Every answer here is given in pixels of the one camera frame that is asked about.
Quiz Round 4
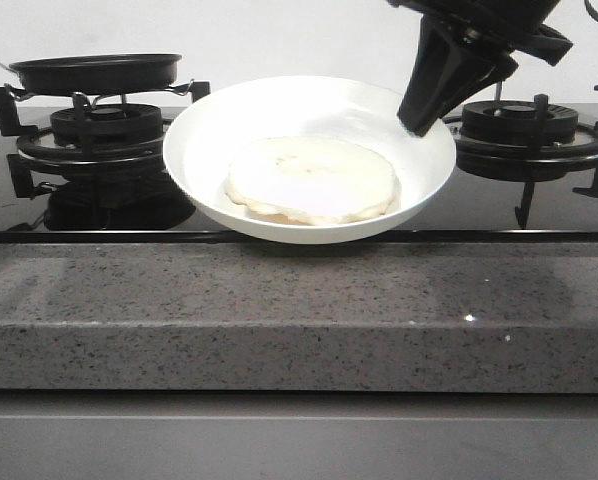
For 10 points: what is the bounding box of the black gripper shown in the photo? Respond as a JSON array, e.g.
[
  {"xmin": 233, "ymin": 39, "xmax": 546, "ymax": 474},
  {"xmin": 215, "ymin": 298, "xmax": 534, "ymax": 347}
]
[{"xmin": 389, "ymin": 0, "xmax": 573, "ymax": 136}]

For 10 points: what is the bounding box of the white fried egg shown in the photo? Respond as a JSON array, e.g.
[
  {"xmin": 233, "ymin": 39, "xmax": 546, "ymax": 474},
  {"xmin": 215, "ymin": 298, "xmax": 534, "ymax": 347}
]
[{"xmin": 225, "ymin": 136, "xmax": 398, "ymax": 226}]

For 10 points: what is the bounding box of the white round plate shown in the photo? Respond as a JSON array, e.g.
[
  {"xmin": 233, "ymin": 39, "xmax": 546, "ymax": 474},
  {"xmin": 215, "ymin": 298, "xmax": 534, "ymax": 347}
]
[{"xmin": 162, "ymin": 76, "xmax": 456, "ymax": 244}]

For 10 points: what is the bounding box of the black frying pan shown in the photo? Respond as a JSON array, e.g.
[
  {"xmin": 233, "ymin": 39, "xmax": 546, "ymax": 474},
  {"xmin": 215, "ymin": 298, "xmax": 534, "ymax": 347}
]
[{"xmin": 6, "ymin": 53, "xmax": 182, "ymax": 97}]

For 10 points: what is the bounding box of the black right gas burner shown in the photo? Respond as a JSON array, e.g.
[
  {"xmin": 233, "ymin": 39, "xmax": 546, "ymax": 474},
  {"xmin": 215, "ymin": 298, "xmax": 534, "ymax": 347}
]
[{"xmin": 444, "ymin": 100, "xmax": 598, "ymax": 182}]

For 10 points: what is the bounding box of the black gas burner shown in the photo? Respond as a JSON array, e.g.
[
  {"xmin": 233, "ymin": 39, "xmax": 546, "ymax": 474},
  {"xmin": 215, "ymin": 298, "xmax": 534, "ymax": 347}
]
[
  {"xmin": 16, "ymin": 104, "xmax": 172, "ymax": 175},
  {"xmin": 444, "ymin": 100, "xmax": 598, "ymax": 182}
]

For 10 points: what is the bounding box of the black left gas burner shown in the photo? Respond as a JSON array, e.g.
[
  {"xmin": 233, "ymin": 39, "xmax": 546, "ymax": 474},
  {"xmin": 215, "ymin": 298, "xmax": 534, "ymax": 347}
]
[{"xmin": 16, "ymin": 104, "xmax": 172, "ymax": 175}]

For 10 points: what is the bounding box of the black glass cooktop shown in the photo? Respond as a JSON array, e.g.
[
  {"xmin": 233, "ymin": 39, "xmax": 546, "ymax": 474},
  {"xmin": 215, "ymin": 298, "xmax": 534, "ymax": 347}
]
[{"xmin": 0, "ymin": 132, "xmax": 598, "ymax": 243}]

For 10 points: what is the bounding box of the black left pan support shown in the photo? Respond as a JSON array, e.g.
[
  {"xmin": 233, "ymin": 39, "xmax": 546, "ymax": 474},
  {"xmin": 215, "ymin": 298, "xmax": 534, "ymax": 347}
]
[{"xmin": 0, "ymin": 79, "xmax": 215, "ymax": 200}]

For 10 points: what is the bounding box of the grey cabinet drawer front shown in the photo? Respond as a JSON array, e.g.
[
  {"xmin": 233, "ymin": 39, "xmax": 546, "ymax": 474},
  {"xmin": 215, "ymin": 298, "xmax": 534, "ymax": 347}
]
[{"xmin": 0, "ymin": 391, "xmax": 598, "ymax": 479}]

